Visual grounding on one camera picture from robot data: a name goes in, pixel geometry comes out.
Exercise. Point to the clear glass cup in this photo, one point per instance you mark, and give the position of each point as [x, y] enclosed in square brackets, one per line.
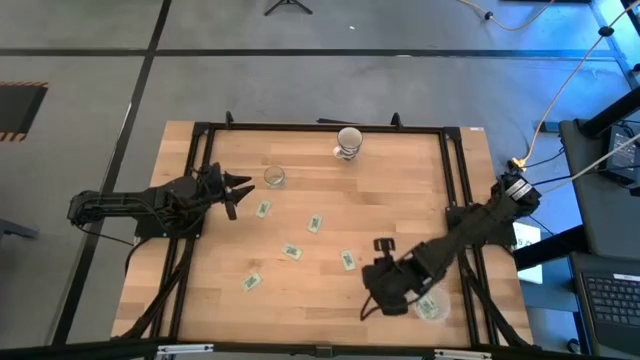
[274, 176]

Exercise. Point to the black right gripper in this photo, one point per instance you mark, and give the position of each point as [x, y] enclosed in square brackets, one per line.
[390, 280]

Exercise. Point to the black device with white label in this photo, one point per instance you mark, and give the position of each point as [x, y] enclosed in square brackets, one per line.
[622, 155]

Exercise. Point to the black aluminium table frame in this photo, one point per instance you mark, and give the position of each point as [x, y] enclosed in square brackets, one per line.
[325, 128]

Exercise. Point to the green white sweetener packet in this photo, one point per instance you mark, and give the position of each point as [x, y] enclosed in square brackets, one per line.
[263, 208]
[348, 260]
[291, 251]
[315, 223]
[251, 281]
[428, 306]

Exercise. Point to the white paper sheet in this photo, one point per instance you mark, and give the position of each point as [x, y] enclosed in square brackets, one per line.
[527, 234]

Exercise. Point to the black rig crossbar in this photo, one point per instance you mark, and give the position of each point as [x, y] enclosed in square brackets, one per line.
[275, 351]

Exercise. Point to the black desk leg beam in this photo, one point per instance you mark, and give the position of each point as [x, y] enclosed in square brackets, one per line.
[550, 247]
[610, 112]

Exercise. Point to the clear plastic container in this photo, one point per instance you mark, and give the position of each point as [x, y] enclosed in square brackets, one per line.
[440, 300]

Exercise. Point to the grey furniture leg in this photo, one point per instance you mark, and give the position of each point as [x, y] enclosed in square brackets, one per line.
[15, 229]

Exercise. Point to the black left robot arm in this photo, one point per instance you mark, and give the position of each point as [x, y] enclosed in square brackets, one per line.
[125, 202]

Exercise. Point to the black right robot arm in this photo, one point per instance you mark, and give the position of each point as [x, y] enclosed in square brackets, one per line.
[480, 220]

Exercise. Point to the black tripod stand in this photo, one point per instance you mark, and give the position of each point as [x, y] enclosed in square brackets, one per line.
[287, 5]

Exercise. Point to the black mat with orange stripes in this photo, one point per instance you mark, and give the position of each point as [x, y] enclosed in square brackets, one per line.
[20, 107]

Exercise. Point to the silver metal bracket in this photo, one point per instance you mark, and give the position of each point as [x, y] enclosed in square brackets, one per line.
[462, 354]
[185, 349]

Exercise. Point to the laptop keyboard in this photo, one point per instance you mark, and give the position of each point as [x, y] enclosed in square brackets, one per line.
[612, 305]

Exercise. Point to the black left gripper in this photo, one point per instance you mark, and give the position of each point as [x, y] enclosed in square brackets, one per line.
[212, 187]

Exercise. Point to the white mug with dark pattern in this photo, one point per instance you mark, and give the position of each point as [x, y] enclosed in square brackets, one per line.
[348, 142]

